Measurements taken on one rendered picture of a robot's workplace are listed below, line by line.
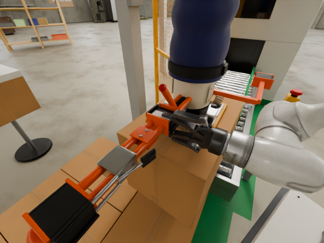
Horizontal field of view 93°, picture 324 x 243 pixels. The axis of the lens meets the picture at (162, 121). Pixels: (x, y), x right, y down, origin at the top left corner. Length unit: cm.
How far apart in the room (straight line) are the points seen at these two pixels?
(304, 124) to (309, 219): 50
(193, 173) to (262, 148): 22
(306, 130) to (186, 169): 34
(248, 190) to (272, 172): 149
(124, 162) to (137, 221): 69
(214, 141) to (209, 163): 16
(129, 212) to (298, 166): 86
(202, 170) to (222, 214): 118
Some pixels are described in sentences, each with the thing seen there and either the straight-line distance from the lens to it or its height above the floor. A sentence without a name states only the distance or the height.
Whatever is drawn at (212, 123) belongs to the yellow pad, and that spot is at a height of 109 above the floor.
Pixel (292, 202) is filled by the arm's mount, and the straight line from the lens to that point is 93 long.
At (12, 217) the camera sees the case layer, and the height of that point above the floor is 54.
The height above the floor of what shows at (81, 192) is 123.
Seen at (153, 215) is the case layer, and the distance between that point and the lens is 104.
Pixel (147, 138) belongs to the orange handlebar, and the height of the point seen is 122.
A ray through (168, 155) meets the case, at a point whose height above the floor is 107.
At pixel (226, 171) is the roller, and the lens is 126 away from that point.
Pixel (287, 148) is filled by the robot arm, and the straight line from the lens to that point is 45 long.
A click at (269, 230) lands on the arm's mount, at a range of 82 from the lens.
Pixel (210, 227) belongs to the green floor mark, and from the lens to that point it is 164.
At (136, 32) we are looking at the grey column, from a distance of 184.
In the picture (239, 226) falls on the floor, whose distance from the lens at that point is 172.
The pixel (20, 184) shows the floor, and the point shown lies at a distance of 228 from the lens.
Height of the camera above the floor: 151
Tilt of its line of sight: 38 degrees down
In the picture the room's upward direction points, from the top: straight up
